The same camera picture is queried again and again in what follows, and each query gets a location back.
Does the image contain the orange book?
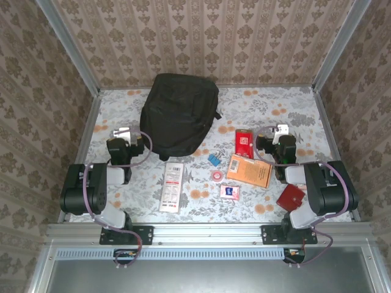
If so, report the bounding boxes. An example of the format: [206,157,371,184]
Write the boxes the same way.
[225,154,274,189]

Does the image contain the red notebook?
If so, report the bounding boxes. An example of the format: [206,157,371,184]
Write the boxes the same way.
[234,129,255,160]

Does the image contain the dark red wallet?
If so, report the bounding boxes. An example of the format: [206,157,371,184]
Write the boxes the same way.
[276,184,307,212]

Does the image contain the white red package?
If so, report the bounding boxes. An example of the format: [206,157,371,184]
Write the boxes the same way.
[158,161,185,214]

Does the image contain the pink white small packet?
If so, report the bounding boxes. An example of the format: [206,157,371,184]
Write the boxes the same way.
[219,184,240,201]

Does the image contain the blue binder clips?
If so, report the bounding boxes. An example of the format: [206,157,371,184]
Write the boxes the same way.
[207,150,223,167]

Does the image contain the black backpack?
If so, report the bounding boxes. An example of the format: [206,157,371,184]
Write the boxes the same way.
[139,73,222,162]

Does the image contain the grey metal panel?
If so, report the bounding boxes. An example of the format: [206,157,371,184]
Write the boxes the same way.
[29,246,386,293]

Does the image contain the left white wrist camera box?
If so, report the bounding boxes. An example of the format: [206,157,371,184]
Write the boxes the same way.
[112,126,133,143]

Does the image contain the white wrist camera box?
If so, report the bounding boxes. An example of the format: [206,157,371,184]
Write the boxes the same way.
[112,126,133,143]
[274,123,290,145]

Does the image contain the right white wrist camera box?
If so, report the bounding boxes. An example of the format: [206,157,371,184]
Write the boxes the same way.
[274,123,290,145]

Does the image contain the aluminium table side rail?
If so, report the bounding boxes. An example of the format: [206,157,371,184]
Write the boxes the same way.
[57,91,102,223]
[312,87,362,223]

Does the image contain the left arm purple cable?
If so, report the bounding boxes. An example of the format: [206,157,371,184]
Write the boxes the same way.
[81,129,153,267]

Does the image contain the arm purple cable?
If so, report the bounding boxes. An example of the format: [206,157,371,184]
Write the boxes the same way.
[254,125,351,267]
[81,129,153,267]

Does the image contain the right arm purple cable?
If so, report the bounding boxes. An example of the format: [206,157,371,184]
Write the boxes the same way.
[254,125,351,267]

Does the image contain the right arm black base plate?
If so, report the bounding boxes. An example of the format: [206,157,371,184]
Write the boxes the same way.
[261,225,318,246]

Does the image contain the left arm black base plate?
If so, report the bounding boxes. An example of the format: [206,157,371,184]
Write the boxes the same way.
[99,225,154,246]

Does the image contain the aluminium mounting rail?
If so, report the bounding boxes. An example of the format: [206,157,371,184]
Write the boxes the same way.
[45,222,373,245]

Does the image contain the aluminium frame post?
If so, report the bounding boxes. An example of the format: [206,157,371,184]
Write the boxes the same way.
[35,0,102,96]
[311,0,373,92]

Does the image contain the grey slotted cable duct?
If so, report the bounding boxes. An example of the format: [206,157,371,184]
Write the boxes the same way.
[56,247,308,261]

